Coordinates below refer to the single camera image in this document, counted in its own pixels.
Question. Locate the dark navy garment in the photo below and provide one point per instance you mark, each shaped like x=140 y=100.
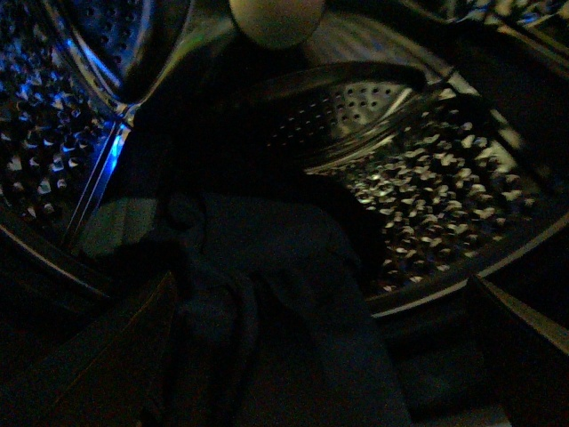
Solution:
x=271 y=327

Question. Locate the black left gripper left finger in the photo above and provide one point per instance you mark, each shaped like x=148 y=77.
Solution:
x=101 y=376

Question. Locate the perforated steel washer drum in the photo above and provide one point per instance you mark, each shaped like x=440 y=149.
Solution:
x=437 y=116

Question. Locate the white round drum hub cap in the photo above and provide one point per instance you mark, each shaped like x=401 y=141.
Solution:
x=277 y=24

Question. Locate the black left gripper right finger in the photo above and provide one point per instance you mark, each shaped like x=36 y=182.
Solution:
x=525 y=353

